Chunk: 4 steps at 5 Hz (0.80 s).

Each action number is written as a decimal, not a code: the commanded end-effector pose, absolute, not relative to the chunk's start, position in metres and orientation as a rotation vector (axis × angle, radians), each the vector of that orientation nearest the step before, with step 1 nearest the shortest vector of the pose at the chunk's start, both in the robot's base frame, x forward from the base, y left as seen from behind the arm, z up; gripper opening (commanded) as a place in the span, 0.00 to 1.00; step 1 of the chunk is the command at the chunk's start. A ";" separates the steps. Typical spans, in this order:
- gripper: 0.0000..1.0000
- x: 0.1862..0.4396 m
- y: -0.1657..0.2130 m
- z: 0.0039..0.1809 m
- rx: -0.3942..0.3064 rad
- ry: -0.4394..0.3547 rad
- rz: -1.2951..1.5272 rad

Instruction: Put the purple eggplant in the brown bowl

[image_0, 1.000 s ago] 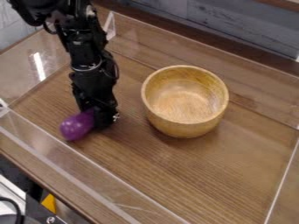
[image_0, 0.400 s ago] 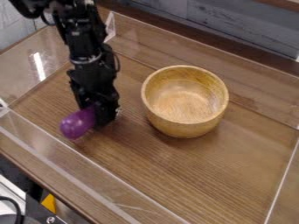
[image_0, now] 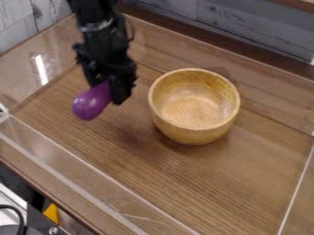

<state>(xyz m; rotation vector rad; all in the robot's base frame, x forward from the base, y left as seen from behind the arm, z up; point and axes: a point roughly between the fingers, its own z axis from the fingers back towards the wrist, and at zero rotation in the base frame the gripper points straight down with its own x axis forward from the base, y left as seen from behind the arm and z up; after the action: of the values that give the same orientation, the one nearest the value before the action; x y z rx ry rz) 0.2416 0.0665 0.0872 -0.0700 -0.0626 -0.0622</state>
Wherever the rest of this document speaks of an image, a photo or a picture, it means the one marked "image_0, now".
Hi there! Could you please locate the purple toy eggplant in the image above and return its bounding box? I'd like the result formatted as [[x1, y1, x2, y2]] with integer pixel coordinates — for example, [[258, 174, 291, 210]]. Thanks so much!
[[72, 82, 112, 120]]

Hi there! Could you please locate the clear acrylic tray wall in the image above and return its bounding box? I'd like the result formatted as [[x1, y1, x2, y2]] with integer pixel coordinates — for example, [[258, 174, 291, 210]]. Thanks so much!
[[0, 113, 199, 235]]

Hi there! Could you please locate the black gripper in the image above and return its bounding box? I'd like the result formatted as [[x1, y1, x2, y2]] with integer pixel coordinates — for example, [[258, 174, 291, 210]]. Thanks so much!
[[72, 21, 137, 106]]

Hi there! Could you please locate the yellow black device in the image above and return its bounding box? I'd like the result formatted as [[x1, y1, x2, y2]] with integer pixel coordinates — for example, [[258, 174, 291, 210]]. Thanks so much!
[[22, 201, 72, 235]]

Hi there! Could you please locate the black cable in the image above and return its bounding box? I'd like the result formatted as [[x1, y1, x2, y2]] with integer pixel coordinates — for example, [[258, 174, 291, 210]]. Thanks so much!
[[0, 204, 28, 235]]

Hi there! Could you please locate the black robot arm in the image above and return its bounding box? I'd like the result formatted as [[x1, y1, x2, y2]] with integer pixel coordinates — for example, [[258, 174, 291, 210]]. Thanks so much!
[[67, 0, 137, 105]]

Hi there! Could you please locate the brown wooden bowl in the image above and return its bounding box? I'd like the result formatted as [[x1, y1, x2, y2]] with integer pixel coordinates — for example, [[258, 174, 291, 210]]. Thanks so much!
[[147, 68, 240, 145]]

